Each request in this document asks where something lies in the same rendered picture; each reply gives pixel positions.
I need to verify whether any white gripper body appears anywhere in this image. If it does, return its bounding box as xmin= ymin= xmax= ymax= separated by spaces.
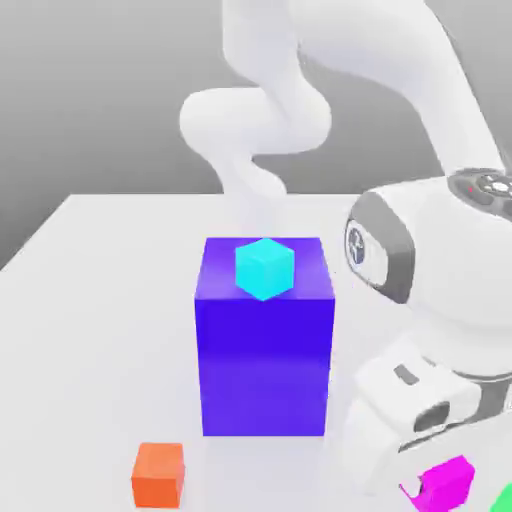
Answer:
xmin=342 ymin=399 xmax=512 ymax=506

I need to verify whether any small magenta cube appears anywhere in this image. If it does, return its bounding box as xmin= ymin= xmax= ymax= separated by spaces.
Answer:
xmin=398 ymin=454 xmax=476 ymax=512

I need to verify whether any small green cube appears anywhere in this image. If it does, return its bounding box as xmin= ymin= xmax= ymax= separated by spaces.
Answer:
xmin=489 ymin=481 xmax=512 ymax=512

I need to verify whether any small orange cube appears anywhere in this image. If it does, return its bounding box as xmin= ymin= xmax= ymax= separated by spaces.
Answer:
xmin=130 ymin=441 xmax=186 ymax=510

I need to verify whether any small cyan cube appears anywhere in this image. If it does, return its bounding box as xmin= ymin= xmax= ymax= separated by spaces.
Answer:
xmin=234 ymin=237 xmax=296 ymax=302

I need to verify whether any large blue box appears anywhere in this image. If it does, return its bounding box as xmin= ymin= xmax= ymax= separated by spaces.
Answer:
xmin=194 ymin=236 xmax=336 ymax=438

